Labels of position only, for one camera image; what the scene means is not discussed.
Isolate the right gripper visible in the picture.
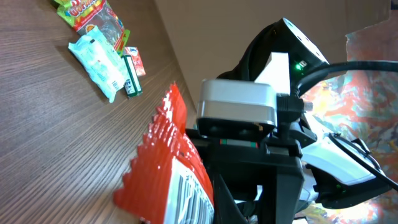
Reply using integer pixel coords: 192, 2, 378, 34
186, 129, 304, 224

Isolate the colourful painted backdrop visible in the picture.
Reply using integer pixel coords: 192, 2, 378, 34
301, 9, 397, 223

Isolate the beige cardboard board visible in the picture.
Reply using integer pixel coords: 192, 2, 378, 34
155, 0, 391, 103

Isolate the right black cable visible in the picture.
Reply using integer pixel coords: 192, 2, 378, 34
276, 60, 398, 192

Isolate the light blue white packet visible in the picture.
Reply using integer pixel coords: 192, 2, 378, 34
68, 26, 127, 103

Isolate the green candy bag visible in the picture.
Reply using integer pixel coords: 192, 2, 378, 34
55, 0, 130, 56

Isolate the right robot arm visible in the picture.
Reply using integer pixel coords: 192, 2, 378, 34
188, 18, 397, 223

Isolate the red snack bar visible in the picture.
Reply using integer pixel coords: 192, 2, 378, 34
113, 84, 215, 224

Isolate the small orange white packet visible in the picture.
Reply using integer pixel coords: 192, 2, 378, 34
124, 47, 146, 77

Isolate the green white boxed item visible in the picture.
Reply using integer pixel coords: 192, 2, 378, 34
122, 55, 142, 98

